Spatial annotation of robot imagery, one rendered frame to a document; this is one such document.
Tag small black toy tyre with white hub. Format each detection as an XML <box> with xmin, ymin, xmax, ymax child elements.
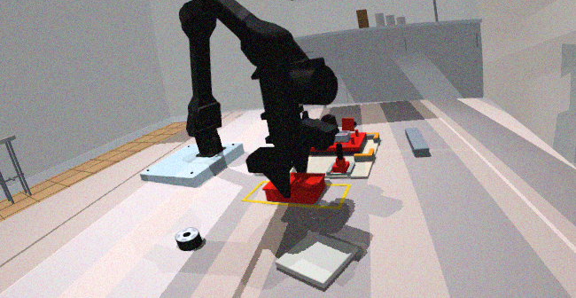
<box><xmin>175</xmin><ymin>227</ymin><xmax>202</xmax><ymax>251</ymax></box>

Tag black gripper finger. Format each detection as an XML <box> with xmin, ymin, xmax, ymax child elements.
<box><xmin>290</xmin><ymin>143</ymin><xmax>312</xmax><ymax>173</ymax></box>
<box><xmin>264</xmin><ymin>162</ymin><xmax>296</xmax><ymax>198</ymax></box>

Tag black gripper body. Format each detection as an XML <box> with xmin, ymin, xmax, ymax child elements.
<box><xmin>246</xmin><ymin>103</ymin><xmax>304</xmax><ymax>175</ymax></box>

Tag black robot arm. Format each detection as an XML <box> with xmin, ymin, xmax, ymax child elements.
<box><xmin>179</xmin><ymin>0</ymin><xmax>339</xmax><ymax>158</ymax></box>

